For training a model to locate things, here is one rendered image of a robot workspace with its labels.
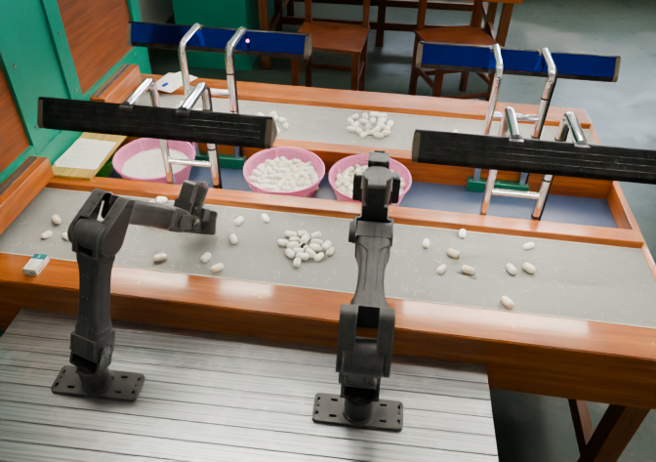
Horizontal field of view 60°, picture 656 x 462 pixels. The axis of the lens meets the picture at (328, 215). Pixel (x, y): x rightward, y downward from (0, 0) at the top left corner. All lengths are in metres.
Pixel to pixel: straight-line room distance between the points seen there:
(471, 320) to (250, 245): 0.63
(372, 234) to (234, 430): 0.54
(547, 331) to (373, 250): 0.56
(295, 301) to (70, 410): 0.56
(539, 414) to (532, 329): 0.86
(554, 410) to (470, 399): 0.93
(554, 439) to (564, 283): 0.76
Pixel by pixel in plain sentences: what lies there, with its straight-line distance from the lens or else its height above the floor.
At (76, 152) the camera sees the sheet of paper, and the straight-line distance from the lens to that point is 2.06.
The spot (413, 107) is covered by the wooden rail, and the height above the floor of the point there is 0.76.
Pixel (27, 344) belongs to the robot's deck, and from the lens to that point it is 1.61.
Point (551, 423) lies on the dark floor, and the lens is 2.27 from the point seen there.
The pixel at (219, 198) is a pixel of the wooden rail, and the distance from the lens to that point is 1.75.
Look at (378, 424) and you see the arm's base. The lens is 1.32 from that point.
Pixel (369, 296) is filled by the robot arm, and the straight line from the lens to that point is 0.96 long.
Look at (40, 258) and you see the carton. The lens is 1.65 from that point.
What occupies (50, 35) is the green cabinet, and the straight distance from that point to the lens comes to 2.05.
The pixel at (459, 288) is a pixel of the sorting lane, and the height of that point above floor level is 0.74.
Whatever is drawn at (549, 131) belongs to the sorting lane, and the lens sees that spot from 2.30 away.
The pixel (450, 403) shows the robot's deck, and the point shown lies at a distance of 1.38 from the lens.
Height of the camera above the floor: 1.80
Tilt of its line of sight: 39 degrees down
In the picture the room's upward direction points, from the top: 1 degrees clockwise
